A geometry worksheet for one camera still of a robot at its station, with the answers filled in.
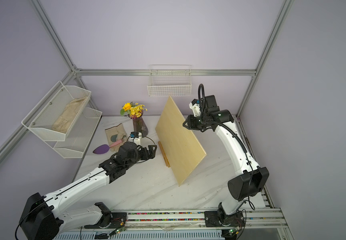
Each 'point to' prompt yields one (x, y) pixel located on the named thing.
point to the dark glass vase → (139, 125)
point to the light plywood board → (182, 151)
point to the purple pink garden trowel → (104, 148)
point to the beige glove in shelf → (68, 114)
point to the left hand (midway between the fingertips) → (149, 148)
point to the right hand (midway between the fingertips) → (187, 127)
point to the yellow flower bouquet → (135, 110)
